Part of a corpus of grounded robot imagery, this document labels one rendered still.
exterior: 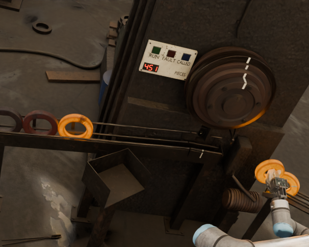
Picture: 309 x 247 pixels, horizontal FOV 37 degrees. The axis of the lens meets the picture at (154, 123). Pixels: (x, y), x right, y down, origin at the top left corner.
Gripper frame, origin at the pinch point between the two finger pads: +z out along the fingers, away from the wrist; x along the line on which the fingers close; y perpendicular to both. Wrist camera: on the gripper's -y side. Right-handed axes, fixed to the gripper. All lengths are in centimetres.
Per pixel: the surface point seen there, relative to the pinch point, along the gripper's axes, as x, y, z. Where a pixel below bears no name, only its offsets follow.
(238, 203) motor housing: 2.3, -34.2, -5.1
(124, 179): 74, -24, -7
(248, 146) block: 5.9, -10.4, 19.2
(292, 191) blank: -21.0, -13.6, -3.5
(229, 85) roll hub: 39, 32, 22
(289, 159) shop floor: -96, -112, 86
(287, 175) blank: -15.1, -7.5, 2.7
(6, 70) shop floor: 152, -129, 131
